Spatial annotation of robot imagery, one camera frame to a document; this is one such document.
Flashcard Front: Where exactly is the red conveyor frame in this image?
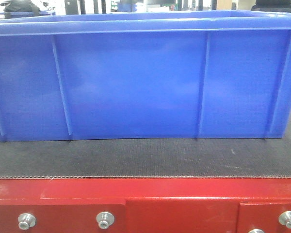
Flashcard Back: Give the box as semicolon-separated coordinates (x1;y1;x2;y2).
0;178;291;233

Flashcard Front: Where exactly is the blue plastic bin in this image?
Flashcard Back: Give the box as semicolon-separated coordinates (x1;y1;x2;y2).
0;10;291;141

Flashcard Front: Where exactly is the silver frame bolt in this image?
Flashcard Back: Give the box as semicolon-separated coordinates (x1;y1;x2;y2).
248;229;265;233
278;211;291;229
17;213;37;231
96;212;115;230

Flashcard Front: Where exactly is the black conveyor belt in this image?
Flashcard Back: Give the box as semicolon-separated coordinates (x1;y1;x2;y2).
0;114;291;179

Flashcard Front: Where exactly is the silver frame bolt bottom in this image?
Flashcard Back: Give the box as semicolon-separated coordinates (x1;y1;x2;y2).
248;229;265;233

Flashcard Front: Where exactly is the black bag in background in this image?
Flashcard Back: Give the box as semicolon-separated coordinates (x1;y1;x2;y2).
0;0;40;19

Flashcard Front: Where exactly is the silver frame bolt right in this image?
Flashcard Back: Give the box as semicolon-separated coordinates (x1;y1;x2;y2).
278;211;291;229

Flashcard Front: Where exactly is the silver frame bolt middle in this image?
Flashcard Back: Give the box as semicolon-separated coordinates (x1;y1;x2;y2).
96;212;115;230

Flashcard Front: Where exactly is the silver frame bolt left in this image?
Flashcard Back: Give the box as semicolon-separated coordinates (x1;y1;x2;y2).
17;213;37;231

